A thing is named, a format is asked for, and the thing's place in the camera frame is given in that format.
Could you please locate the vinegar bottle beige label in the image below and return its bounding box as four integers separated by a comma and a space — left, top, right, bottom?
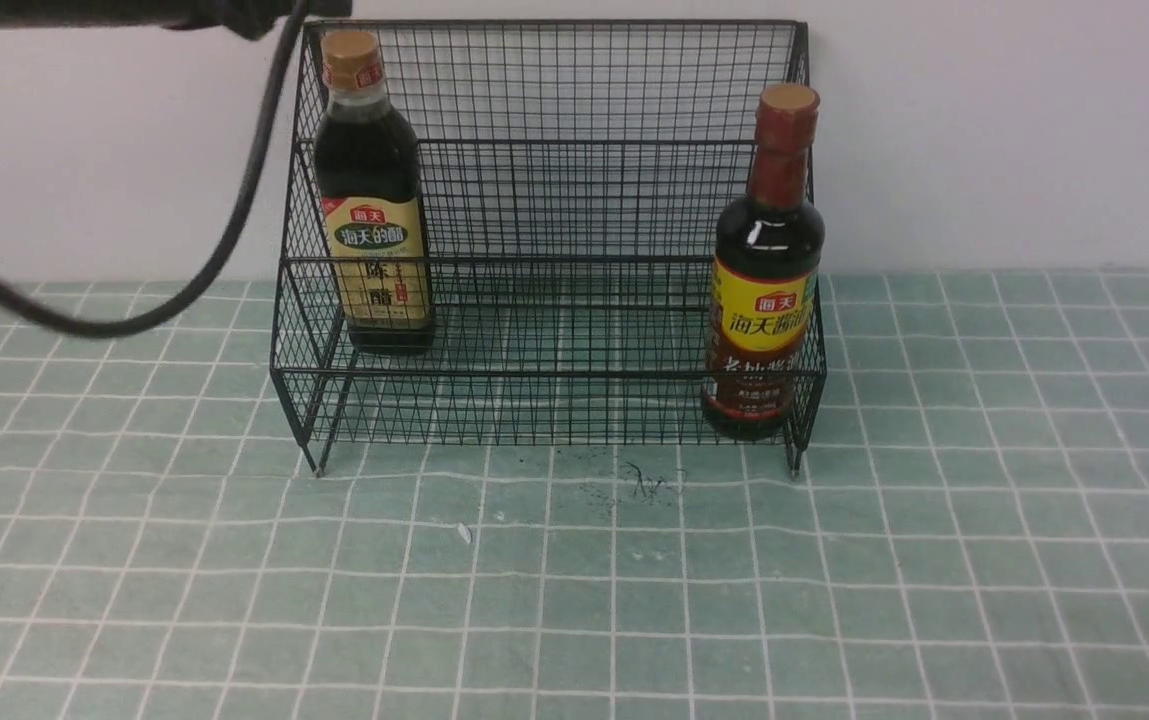
313, 29, 438, 356

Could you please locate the black wire shelf rack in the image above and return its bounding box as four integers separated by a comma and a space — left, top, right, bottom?
269, 18, 811, 473

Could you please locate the dark soy sauce bottle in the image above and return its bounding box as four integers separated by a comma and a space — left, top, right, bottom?
701, 83, 825, 441

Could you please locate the black cable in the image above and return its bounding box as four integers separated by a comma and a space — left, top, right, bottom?
0, 0, 313, 339

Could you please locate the green checked tablecloth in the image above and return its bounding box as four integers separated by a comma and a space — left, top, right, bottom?
0, 269, 1149, 719

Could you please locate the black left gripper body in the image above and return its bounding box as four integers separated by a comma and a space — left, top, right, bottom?
0, 1, 301, 41

